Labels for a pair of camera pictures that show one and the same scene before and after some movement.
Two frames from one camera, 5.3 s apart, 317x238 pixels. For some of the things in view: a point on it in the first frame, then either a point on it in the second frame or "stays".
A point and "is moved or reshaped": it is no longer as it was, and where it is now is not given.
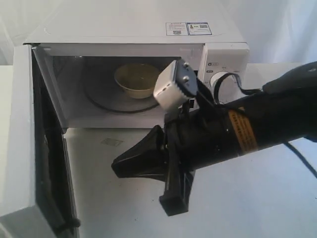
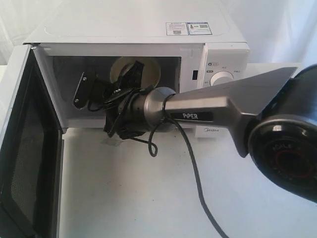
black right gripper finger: [179, 182] to [124, 128]
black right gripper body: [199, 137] to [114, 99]
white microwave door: [40, 196] is moved or reshaped
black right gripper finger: [149, 156] to [130, 77]
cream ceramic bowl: [137, 80] is moved or reshaped
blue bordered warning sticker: [187, 29] stays
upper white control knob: [227, 83] stays
